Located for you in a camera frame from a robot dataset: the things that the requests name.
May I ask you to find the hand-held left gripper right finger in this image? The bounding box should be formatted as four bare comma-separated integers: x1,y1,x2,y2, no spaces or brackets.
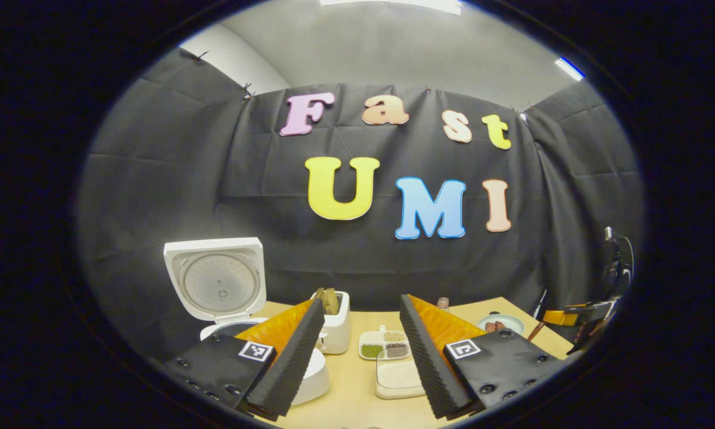
399,294,573,419

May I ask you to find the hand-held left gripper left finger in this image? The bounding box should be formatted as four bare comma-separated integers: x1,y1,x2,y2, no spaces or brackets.
164,298,327,421

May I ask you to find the clear container of rice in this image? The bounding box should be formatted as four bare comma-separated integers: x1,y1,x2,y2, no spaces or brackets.
374,349,427,400

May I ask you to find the white chopstick holder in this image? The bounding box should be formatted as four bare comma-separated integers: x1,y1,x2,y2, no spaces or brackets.
313,290,351,355

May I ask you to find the white rice cooker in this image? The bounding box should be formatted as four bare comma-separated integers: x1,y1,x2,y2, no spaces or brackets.
164,237,330,407

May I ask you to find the pale green plate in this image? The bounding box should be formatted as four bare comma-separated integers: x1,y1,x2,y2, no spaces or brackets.
477,313,525,335

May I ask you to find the white divided grain dish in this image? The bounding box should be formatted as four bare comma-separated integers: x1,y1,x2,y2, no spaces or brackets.
359,325,411,360

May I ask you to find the small ceiling light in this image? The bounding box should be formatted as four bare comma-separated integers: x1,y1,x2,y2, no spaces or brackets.
554,57,586,81

